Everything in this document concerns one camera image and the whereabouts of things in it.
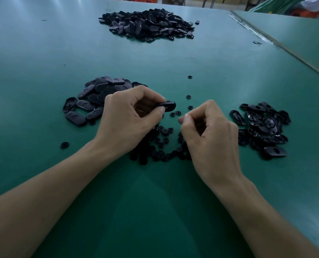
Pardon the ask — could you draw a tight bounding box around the person's left hand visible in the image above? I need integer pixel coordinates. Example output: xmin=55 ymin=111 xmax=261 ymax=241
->
xmin=94 ymin=85 xmax=167 ymax=159

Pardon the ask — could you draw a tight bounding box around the person's right hand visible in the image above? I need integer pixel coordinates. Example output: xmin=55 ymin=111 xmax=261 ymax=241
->
xmin=178 ymin=100 xmax=244 ymax=191

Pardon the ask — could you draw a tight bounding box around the pile of small black buttons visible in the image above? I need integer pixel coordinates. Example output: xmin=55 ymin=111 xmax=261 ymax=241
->
xmin=130 ymin=110 xmax=192 ymax=166

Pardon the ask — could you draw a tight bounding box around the pile of black oval shells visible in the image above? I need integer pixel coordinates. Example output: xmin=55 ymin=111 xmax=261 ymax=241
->
xmin=229 ymin=101 xmax=292 ymax=161

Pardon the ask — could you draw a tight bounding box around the person's right forearm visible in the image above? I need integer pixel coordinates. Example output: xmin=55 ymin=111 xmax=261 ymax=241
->
xmin=213 ymin=177 xmax=319 ymax=258

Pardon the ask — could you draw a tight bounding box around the person's left forearm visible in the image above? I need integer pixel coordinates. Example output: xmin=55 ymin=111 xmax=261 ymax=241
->
xmin=0 ymin=139 xmax=120 ymax=258

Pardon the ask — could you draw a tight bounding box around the green striped bag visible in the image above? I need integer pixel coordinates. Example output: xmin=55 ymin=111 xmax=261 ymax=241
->
xmin=250 ymin=0 xmax=306 ymax=15

